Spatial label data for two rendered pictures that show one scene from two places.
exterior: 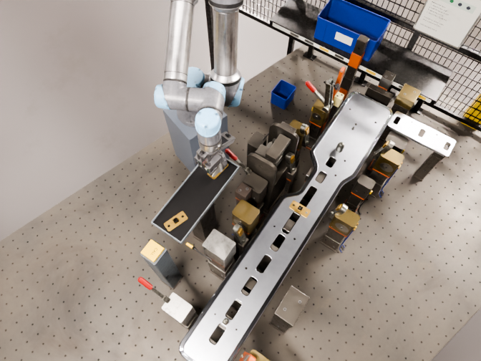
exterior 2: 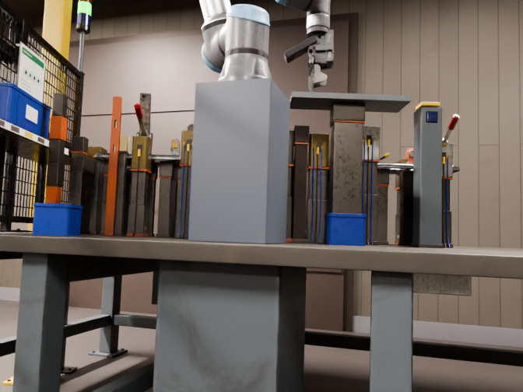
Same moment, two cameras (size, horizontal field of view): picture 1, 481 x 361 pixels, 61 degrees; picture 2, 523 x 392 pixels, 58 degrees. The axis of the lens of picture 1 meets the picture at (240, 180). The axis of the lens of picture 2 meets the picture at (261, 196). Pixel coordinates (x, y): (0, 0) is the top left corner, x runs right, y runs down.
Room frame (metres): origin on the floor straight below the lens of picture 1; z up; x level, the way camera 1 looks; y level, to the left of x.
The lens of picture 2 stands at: (1.67, 1.24, 0.72)
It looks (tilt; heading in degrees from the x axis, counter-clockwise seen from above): 5 degrees up; 236
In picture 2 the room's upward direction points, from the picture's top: 2 degrees clockwise
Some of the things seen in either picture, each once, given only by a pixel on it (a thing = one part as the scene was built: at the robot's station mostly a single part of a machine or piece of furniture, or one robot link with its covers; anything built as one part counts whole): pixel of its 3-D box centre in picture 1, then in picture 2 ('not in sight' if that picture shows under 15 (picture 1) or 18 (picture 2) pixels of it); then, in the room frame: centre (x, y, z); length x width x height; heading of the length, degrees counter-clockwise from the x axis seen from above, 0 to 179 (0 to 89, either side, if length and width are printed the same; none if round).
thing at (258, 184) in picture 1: (250, 199); (282, 187); (0.70, -0.05, 0.89); 0.12 x 0.07 x 0.38; 56
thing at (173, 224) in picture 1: (175, 220); not in sight; (0.50, 0.23, 1.17); 0.08 x 0.04 x 0.01; 128
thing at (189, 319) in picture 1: (180, 311); (440, 196); (0.22, 0.24, 0.88); 0.12 x 0.07 x 0.36; 56
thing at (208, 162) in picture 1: (210, 154); (319, 49); (0.68, 0.10, 1.34); 0.09 x 0.08 x 0.12; 140
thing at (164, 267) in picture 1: (163, 266); (427, 178); (0.39, 0.31, 0.92); 0.08 x 0.08 x 0.44; 56
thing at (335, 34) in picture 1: (350, 29); (7, 114); (1.51, -0.53, 1.10); 0.30 x 0.17 x 0.13; 58
